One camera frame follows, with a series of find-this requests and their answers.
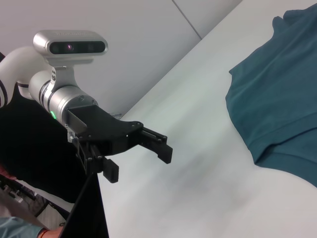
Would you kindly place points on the black table side panel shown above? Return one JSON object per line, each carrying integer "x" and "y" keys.
{"x": 94, "y": 218}

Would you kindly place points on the silver camera mount bracket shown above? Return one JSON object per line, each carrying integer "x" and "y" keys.
{"x": 63, "y": 77}

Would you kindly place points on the black backdrop curtain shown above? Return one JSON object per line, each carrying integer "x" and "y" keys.
{"x": 29, "y": 148}

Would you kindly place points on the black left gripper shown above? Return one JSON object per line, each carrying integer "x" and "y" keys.
{"x": 99, "y": 129}

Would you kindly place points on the person's bare forearm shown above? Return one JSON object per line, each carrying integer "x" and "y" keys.
{"x": 50, "y": 234}

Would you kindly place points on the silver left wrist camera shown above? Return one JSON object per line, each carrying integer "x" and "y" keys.
{"x": 74, "y": 47}

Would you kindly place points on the person's teal sleeve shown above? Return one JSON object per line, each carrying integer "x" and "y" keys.
{"x": 17, "y": 229}

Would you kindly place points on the teal blue FREE t-shirt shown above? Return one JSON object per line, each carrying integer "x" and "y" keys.
{"x": 277, "y": 99}

